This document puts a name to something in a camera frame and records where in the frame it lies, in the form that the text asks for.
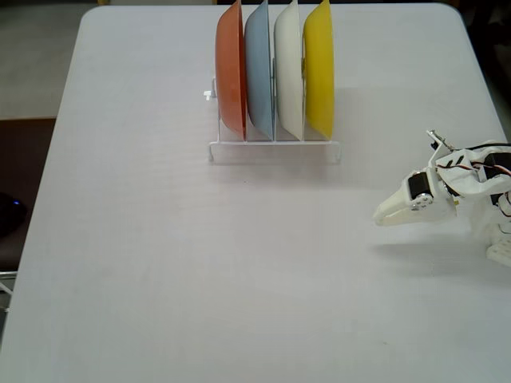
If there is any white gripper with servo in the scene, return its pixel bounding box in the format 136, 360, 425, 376
373, 167, 460, 227

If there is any yellow plate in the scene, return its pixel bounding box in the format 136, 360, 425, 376
302, 0, 336, 140

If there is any white plate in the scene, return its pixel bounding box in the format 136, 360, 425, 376
273, 0, 307, 141

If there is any blue-grey plate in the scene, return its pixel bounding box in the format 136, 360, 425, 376
244, 0, 275, 141

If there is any orange plate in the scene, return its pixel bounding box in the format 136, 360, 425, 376
215, 0, 248, 141

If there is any black computer mouse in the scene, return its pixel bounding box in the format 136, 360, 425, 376
0, 191, 28, 237

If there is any wrist camera on white bracket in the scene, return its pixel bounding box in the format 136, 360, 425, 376
426, 127, 457, 168

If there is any white wire dish rack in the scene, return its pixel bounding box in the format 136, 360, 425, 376
202, 57, 343, 165

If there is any white metal frame leg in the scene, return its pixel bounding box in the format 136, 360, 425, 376
0, 270, 19, 298

